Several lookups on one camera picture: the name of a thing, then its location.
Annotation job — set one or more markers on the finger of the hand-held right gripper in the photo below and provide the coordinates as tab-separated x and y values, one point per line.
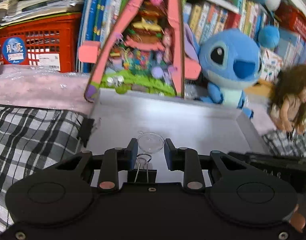
236	156

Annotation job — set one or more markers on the row of shelf books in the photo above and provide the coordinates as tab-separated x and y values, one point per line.
213	17

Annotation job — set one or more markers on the large black binder clip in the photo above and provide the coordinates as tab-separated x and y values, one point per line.
131	176

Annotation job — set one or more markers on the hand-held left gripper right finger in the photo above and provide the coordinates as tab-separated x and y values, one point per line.
170	155

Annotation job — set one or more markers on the white cardboard box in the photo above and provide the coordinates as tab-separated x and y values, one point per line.
180	120

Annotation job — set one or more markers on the red crate with round sticker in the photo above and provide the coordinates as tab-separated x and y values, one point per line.
42	47

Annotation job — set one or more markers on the printed white carton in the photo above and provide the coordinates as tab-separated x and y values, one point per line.
272	63

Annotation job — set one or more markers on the red mesh plastic crate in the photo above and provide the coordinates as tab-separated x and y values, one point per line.
295	22

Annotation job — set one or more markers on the long-haired doll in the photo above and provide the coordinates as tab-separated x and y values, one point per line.
293	97

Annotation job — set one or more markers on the wooden drawer box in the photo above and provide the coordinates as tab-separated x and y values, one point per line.
264	83

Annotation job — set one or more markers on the person's right hand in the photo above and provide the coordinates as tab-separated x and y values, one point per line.
298	220

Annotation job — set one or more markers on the pink triangular diorama house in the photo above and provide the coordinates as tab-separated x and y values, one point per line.
148	42

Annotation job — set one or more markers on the blue big-eared plush toy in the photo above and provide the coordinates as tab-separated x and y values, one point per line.
230	62

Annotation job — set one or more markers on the clear plastic dome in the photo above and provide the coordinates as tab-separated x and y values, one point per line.
151	142

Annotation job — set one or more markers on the small black binder clip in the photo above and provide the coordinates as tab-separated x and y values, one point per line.
87	132

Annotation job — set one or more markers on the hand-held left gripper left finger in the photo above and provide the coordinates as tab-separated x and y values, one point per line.
132	155

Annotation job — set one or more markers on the row of tall blue books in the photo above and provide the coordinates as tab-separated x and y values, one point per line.
102	10

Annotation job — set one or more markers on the black white checked cloth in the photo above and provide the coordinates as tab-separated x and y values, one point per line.
30	135

